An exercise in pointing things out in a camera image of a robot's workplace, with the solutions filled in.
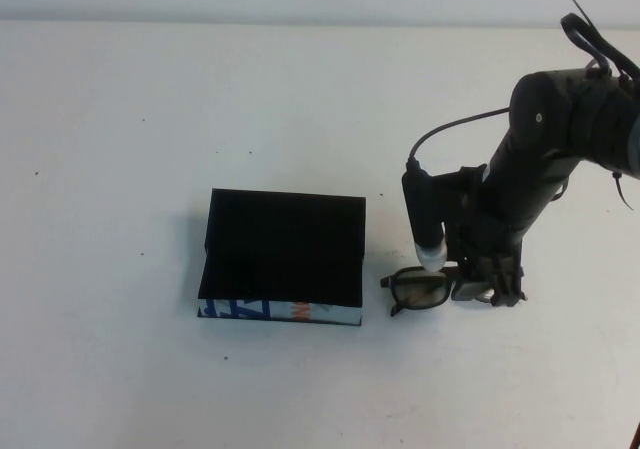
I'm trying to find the black camera cable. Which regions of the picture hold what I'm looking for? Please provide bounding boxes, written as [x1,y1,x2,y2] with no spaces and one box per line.
[407,12,640,171]

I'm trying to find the black glasses case printed side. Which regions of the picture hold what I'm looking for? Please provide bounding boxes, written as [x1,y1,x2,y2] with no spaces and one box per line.
[197,187,368,328]

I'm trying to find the short black zip tie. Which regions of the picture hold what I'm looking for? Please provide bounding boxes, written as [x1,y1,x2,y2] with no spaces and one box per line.
[611,167,635,212]

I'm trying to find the long black zip tie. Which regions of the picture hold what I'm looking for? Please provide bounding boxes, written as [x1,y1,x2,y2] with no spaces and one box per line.
[570,0,612,73]

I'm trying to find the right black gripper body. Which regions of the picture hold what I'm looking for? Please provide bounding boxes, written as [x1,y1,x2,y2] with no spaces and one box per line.
[446,207,524,281]

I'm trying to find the black framed glasses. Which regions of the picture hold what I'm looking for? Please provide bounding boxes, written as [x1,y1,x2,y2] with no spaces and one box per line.
[379,263,459,318]

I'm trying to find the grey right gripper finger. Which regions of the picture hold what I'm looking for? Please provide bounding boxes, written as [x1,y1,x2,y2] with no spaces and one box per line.
[451,276,494,304]

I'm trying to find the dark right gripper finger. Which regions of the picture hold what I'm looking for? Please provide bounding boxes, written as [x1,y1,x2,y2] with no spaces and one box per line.
[491,255,528,309]

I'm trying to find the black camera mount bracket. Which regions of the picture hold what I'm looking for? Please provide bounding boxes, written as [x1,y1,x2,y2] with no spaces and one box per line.
[428,164,489,270]

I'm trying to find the black silver-tipped wrist camera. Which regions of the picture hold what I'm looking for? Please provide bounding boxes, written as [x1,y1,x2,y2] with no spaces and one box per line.
[401,160,448,273]

